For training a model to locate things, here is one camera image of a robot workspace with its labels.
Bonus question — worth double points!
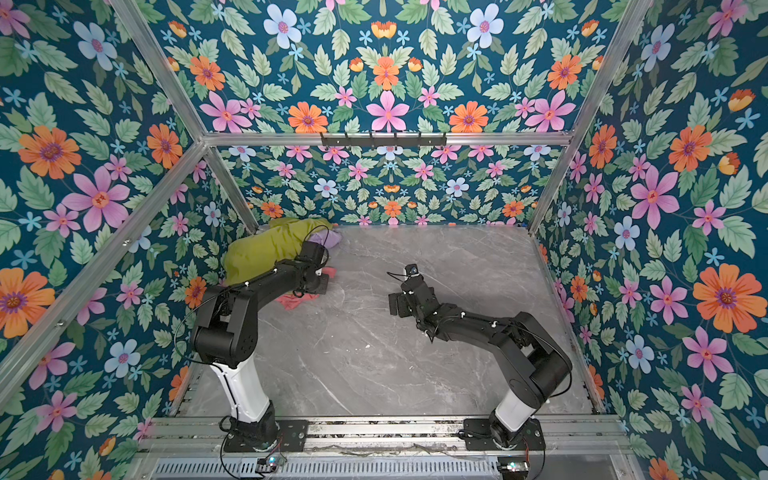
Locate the pink cloth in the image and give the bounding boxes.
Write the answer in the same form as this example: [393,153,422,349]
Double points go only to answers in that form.
[277,267,337,311]

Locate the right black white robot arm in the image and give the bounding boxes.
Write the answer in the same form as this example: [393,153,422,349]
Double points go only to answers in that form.
[388,275,573,450]

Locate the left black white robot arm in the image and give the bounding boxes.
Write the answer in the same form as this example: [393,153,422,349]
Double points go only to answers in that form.
[191,241,329,452]

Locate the lavender purple cloth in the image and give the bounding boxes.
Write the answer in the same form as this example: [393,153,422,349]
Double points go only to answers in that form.
[321,230,342,249]

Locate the olive green cloth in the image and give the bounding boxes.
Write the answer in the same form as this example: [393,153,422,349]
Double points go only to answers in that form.
[223,218,333,286]

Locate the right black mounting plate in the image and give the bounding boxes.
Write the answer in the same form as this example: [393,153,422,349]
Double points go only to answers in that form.
[456,418,546,451]

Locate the black mounting plate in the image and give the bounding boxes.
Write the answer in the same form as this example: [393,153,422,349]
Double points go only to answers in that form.
[456,418,546,451]
[223,420,309,454]

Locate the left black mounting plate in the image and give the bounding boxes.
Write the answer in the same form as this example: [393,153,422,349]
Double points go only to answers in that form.
[223,420,309,454]

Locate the left small circuit board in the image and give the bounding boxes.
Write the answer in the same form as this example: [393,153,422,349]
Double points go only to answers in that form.
[256,453,287,474]

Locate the small circuit board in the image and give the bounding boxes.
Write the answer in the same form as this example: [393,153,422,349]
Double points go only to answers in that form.
[497,459,530,480]
[256,453,287,474]

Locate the white ventilation grille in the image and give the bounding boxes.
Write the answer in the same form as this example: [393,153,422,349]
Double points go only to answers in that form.
[151,457,501,479]

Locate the right small circuit board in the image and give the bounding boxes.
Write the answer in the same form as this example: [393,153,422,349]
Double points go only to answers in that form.
[497,459,530,480]

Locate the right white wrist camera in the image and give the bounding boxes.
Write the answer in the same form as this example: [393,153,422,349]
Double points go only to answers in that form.
[404,264,423,281]

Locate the black hook rail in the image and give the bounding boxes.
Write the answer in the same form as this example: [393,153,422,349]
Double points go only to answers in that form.
[320,132,448,148]

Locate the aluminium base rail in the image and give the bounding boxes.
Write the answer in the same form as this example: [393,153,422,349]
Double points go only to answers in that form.
[134,415,634,460]

